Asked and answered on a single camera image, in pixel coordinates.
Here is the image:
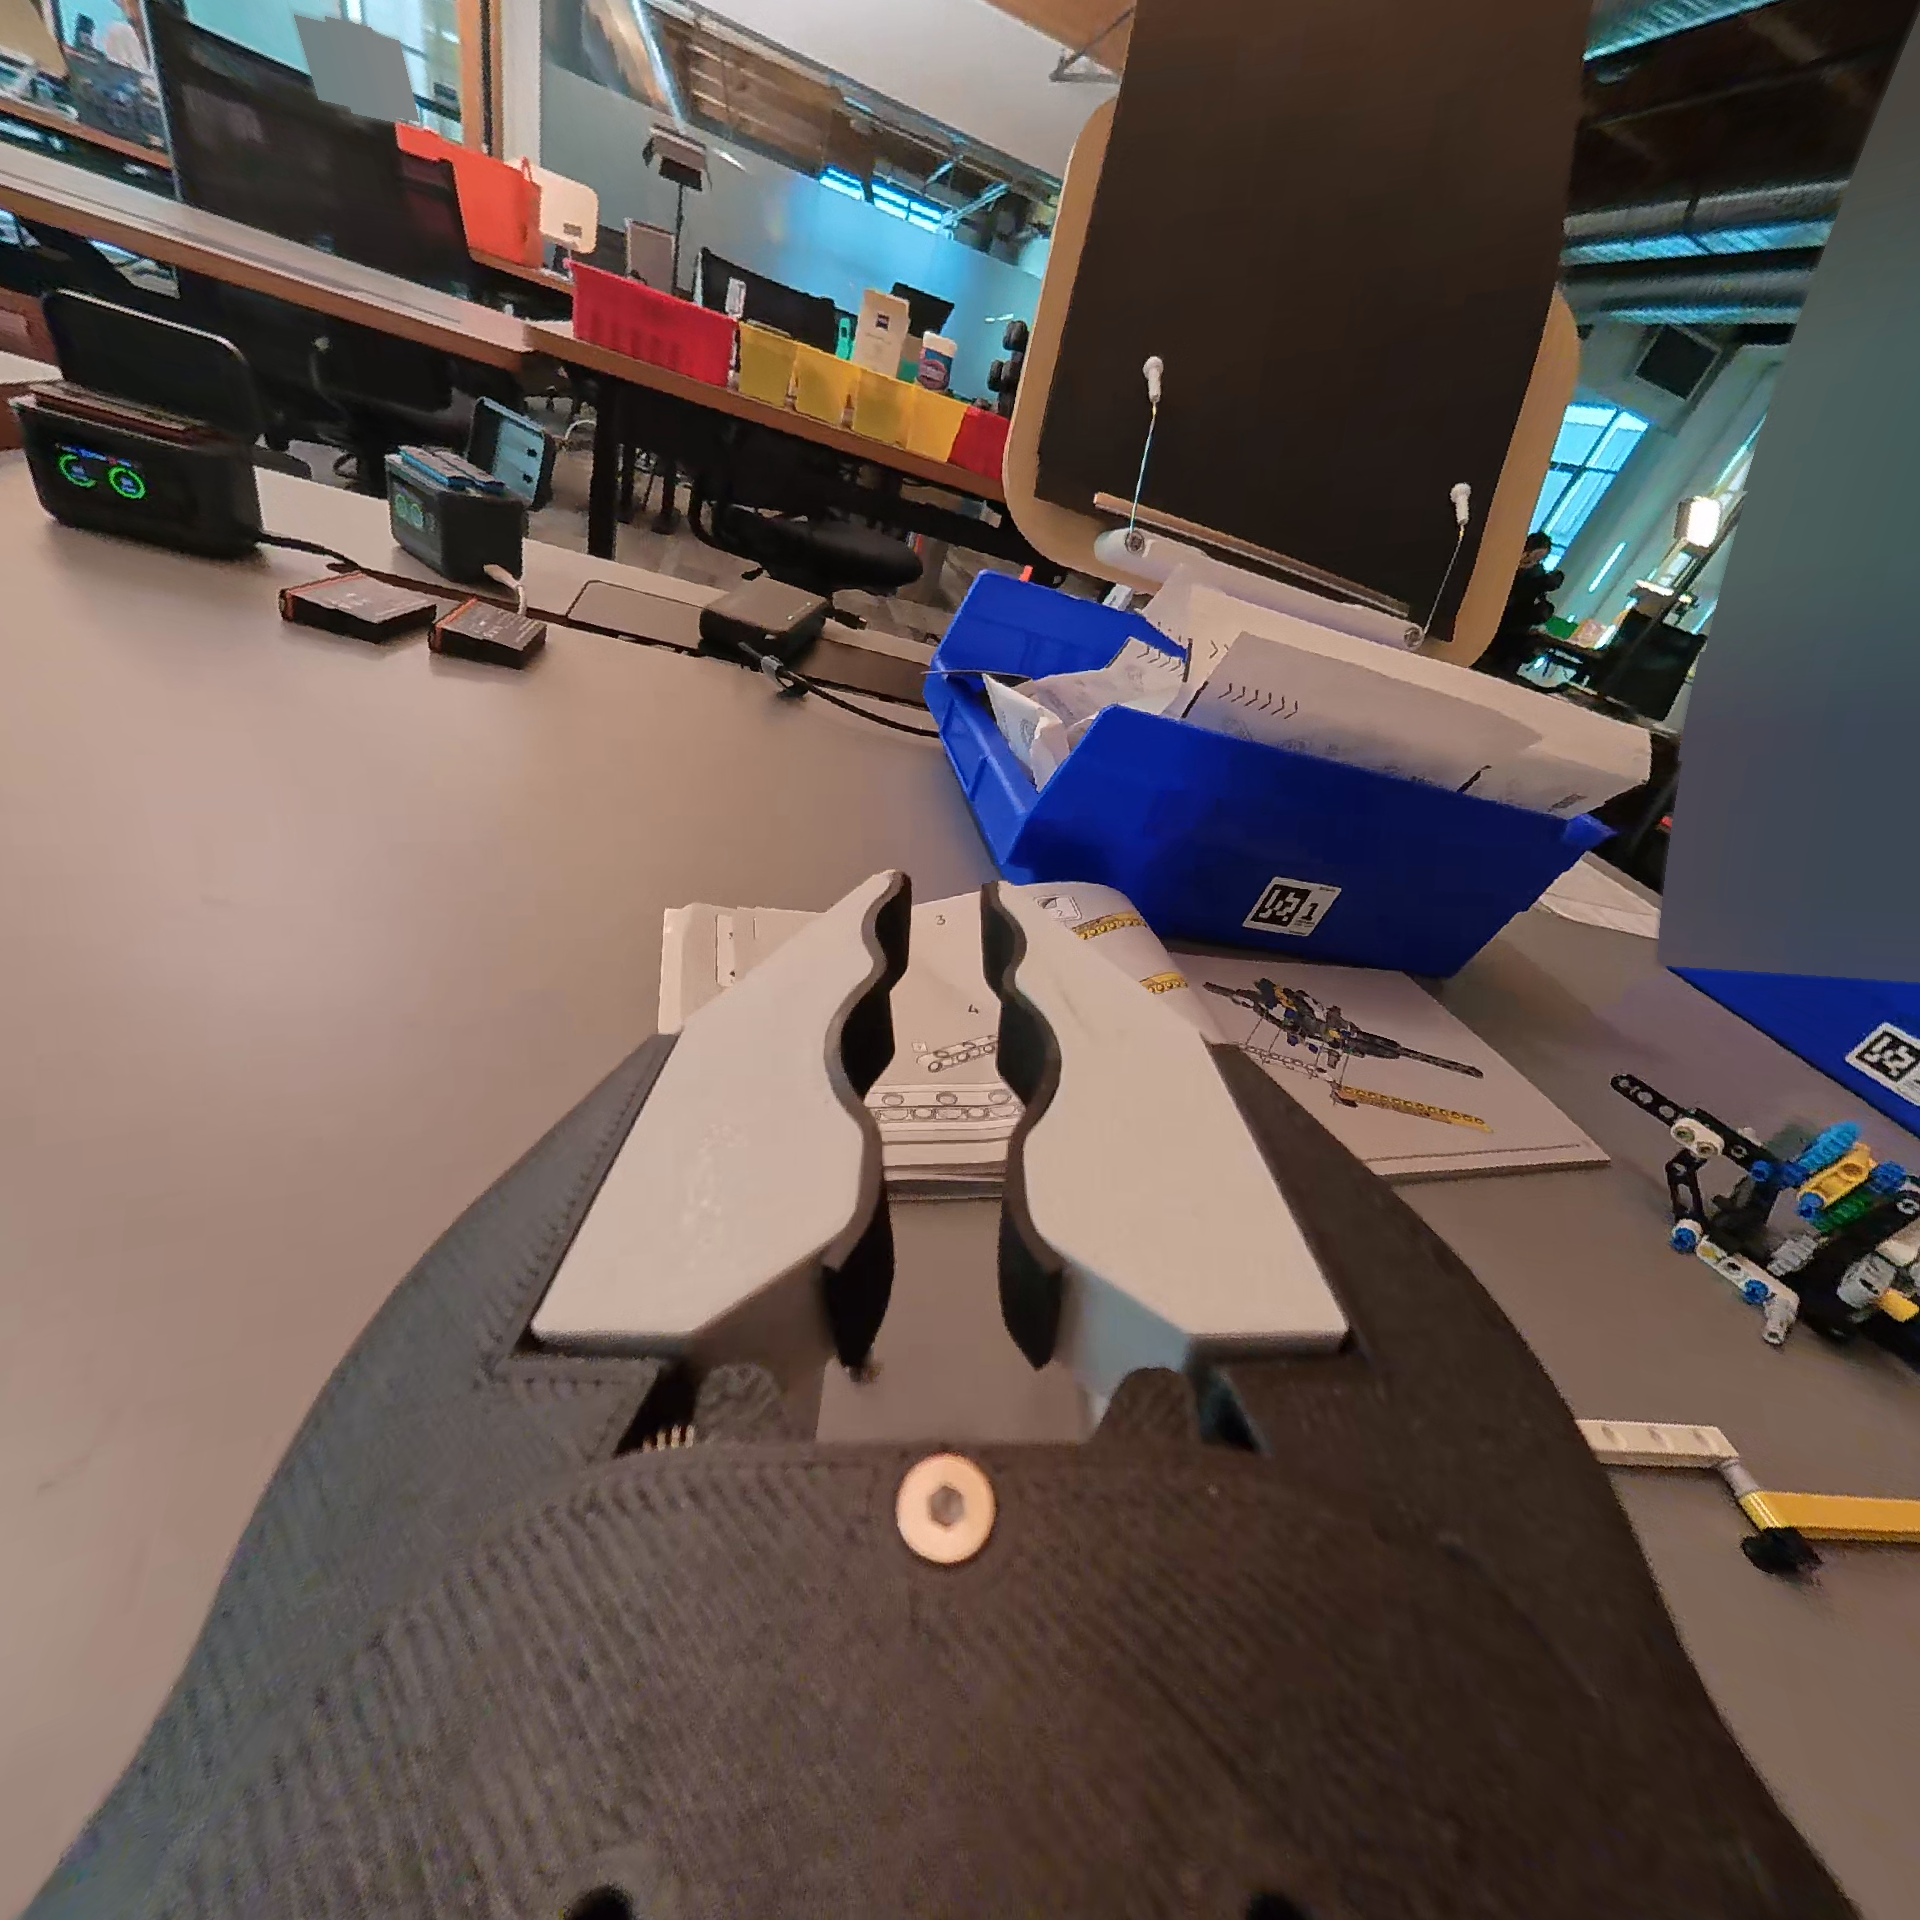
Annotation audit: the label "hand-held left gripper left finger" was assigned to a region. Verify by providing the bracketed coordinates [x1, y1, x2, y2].
[531, 869, 913, 1373]

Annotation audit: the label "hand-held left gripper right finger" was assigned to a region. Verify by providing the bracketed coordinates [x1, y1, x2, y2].
[977, 882, 1351, 1424]

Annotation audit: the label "yellow lego beam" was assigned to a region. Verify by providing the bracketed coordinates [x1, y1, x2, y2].
[1716, 1460, 1920, 1546]

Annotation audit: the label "lego instruction booklet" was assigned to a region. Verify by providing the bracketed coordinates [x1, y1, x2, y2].
[660, 882, 1612, 1202]

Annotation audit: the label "white lego beam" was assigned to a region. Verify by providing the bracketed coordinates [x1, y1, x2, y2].
[1575, 1416, 1743, 1470]

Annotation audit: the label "partly built lego model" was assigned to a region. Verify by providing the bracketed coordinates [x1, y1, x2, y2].
[1610, 1069, 1920, 1348]

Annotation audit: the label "blue plastic bin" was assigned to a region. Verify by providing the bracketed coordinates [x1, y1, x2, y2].
[920, 569, 1616, 982]
[1667, 964, 1920, 1141]

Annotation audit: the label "clear plastic bag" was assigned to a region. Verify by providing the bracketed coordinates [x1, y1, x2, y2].
[981, 642, 1190, 791]

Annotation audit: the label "white paper sheets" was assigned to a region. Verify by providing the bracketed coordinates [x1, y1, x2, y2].
[1139, 559, 1653, 822]

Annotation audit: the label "black power adapter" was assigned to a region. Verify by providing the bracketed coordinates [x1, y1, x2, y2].
[697, 582, 834, 664]

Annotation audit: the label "black office chair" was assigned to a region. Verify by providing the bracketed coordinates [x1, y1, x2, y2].
[701, 506, 927, 606]

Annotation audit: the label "small black battery charger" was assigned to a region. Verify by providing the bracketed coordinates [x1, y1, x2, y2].
[383, 395, 561, 582]

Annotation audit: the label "large red bin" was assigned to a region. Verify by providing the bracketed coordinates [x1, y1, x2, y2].
[567, 259, 741, 390]

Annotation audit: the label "grey board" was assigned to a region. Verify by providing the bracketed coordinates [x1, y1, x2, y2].
[1656, 0, 1920, 1001]

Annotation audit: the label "large black battery charger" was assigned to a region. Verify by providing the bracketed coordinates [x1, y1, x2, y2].
[5, 287, 274, 563]

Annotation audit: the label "black panel with wooden rim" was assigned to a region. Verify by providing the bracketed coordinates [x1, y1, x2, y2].
[999, 0, 1595, 668]

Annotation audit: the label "long wooden desk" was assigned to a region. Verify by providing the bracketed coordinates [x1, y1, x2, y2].
[0, 142, 1010, 506]

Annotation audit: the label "orange crate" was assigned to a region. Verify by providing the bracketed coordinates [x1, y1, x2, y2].
[395, 119, 546, 270]

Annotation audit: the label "dark monitor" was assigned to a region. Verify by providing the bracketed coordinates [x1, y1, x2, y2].
[145, 4, 410, 259]

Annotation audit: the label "black cable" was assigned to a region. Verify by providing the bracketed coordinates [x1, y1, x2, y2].
[756, 642, 941, 741]

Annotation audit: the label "black camera battery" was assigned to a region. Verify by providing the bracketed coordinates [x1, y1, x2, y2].
[276, 571, 441, 645]
[425, 597, 551, 671]

